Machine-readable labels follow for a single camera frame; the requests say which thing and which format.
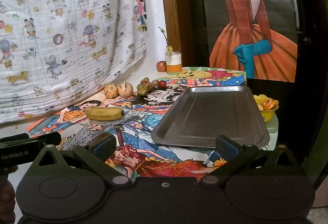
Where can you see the metal tray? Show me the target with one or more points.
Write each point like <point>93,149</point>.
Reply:
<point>210,116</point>

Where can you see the yellow plastic bowl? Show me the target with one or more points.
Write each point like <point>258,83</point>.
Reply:
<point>269,112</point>

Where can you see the colourful anime drawing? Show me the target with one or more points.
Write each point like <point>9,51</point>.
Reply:
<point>143,137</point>

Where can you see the wall poster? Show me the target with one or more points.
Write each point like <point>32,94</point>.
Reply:
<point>256,47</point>

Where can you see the yellow flower twig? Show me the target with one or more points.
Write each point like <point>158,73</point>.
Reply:
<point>165,39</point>

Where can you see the small red apple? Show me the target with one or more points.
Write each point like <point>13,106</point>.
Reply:
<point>161,66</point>

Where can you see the brown round fruit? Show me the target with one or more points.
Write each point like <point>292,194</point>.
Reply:
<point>148,87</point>
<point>154,82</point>

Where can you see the striped yellow melon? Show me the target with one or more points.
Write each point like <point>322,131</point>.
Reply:
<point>125,89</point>
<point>110,90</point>

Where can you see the white printed blanket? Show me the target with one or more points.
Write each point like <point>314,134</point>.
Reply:
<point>64,21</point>

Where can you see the wooden door frame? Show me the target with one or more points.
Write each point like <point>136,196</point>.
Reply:
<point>171,8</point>

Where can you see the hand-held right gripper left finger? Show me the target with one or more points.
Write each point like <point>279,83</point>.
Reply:
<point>102,147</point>

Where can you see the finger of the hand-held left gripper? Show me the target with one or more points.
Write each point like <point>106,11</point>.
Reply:
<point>38,140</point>

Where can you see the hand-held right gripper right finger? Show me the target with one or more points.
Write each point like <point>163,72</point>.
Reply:
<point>226,148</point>

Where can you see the small red fruit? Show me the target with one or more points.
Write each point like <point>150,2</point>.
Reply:
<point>144,80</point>
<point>162,83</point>

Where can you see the yellow banana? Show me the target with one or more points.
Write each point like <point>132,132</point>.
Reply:
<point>103,113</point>

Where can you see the white and orange jar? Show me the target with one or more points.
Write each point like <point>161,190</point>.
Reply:
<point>173,63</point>

